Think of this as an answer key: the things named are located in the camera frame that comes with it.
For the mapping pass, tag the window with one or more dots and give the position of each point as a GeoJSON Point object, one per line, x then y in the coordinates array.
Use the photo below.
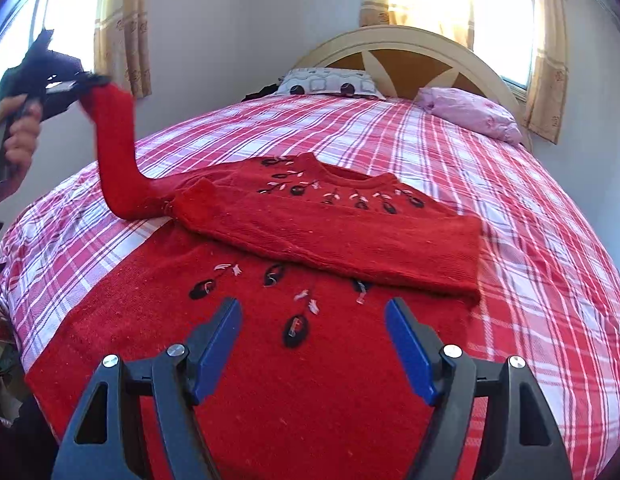
{"type": "Point", "coordinates": [505, 25]}
{"type": "Point", "coordinates": [64, 25]}

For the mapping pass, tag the person's left hand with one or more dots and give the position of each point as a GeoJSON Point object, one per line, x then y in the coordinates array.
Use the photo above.
{"type": "Point", "coordinates": [23, 132]}

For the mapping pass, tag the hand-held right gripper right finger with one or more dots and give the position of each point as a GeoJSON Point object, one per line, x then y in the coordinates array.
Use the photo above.
{"type": "Point", "coordinates": [407, 350]}

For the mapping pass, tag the grey patterned pillow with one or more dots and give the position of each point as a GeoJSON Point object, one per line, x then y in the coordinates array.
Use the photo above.
{"type": "Point", "coordinates": [330, 81]}

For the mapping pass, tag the dark cloth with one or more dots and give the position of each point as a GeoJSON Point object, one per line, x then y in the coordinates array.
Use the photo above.
{"type": "Point", "coordinates": [260, 94]}

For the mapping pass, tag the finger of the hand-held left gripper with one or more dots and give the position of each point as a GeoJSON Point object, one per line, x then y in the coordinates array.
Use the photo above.
{"type": "Point", "coordinates": [87, 81]}

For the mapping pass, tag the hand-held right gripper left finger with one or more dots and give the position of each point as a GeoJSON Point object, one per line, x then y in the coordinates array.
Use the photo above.
{"type": "Point", "coordinates": [220, 347]}

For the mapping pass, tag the cream wooden headboard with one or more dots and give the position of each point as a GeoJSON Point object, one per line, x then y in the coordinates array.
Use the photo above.
{"type": "Point", "coordinates": [390, 42]}

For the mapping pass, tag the red plaid bed sheet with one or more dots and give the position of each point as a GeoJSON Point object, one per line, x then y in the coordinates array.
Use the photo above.
{"type": "Point", "coordinates": [440, 160]}

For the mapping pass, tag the red towel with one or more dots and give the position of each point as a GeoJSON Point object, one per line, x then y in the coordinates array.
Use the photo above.
{"type": "Point", "coordinates": [290, 220]}

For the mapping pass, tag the pink pillow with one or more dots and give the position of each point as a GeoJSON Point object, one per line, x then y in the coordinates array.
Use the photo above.
{"type": "Point", "coordinates": [470, 110]}

